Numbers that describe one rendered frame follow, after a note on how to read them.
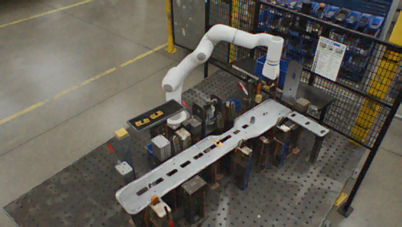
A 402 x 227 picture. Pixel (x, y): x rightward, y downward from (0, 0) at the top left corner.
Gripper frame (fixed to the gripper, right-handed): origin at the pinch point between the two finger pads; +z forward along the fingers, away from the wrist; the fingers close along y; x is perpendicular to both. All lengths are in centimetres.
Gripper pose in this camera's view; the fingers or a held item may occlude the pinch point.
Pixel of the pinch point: (268, 82)
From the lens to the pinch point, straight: 218.9
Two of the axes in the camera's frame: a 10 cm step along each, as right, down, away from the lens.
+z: -0.1, 7.8, 6.2
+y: 6.7, 4.7, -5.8
